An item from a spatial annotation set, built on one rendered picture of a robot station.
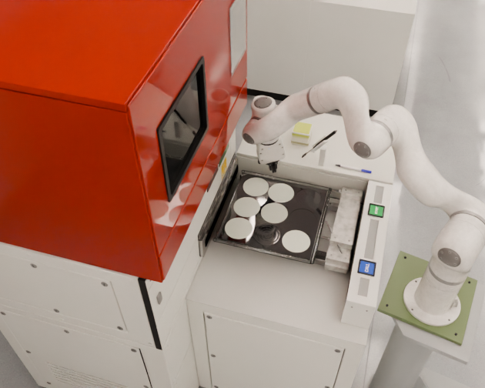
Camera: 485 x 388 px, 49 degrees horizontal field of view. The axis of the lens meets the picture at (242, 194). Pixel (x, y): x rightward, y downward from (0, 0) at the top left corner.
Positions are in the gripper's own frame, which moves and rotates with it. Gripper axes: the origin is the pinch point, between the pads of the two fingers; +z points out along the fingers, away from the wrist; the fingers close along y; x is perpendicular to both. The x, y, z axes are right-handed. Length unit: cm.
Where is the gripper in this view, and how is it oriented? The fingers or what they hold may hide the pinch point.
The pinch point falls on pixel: (272, 166)
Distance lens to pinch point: 204.3
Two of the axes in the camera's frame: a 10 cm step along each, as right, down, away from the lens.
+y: 9.6, -2.8, 0.5
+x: -2.4, -7.1, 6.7
